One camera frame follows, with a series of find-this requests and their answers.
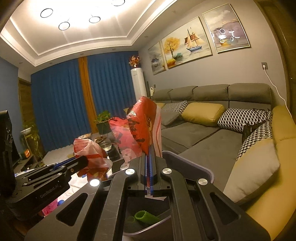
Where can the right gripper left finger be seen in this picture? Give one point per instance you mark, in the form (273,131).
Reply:
(96,211)

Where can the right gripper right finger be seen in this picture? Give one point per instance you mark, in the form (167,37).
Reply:
(199,210)

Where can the magenta plastic bag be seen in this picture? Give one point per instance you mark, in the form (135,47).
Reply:
(50,207)

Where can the green foam net sleeve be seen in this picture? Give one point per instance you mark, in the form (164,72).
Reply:
(144,217)

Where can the red white plastic bag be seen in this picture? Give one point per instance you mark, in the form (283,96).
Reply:
(98,164)

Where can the red printed plastic bag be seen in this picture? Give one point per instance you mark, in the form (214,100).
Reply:
(139,130)

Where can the grey plastic trash bin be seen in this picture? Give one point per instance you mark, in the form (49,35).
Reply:
(160,206)

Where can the grey tv cabinet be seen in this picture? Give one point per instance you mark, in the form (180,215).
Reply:
(29,163)

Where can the black flat television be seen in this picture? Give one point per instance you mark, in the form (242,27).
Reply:
(9,156)

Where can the blue floral tablecloth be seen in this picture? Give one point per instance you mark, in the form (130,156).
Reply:
(77,182)

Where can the blue curtains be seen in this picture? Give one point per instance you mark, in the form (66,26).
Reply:
(58,101)

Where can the grey beige cushion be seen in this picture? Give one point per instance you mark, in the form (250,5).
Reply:
(253,172)

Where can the large mustard corner cushion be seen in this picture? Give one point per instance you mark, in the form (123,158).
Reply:
(274,210)

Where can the green potted plant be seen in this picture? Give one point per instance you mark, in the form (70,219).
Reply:
(102,122)

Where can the grey sectional sofa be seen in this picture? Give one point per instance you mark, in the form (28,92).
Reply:
(212,147)

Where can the mustard cushion near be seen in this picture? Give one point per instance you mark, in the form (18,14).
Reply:
(201,113)

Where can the patterned cushion near bin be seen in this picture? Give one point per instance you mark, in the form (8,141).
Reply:
(235,119)

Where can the black white patterned cushion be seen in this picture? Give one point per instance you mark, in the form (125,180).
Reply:
(176,106)

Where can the orange curtain strip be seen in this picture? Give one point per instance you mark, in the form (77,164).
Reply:
(87,93)

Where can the white standing air conditioner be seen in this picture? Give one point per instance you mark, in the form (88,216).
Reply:
(138,83)

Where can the flower bouquet decoration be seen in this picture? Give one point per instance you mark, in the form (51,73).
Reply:
(134,61)

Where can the small landscape painting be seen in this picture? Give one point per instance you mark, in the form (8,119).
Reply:
(156,58)

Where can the sailboat tree painting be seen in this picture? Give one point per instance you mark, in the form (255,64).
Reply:
(185,44)

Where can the purple sky painting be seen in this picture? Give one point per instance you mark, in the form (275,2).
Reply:
(225,28)

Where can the ring ceiling lamp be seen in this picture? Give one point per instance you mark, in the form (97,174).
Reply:
(78,14)

